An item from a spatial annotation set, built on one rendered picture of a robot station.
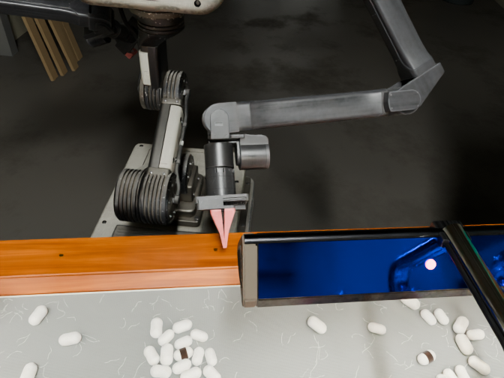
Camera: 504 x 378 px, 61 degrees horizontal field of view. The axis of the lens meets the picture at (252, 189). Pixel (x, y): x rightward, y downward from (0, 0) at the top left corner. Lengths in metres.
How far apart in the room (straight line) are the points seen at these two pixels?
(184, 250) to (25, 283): 0.30
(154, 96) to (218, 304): 0.57
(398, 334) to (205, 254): 0.39
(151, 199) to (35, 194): 1.36
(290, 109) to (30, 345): 0.63
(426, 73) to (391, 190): 1.45
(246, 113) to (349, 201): 1.45
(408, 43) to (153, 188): 0.62
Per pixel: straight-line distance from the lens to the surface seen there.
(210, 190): 0.83
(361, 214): 2.17
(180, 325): 0.80
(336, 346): 0.83
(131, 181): 1.02
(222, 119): 0.82
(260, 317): 0.83
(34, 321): 0.86
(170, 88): 1.14
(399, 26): 0.96
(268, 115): 0.85
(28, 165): 2.51
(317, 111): 0.87
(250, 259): 0.45
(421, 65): 0.97
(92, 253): 0.92
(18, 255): 0.96
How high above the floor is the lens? 1.44
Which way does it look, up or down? 41 degrees down
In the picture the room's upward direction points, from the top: 5 degrees clockwise
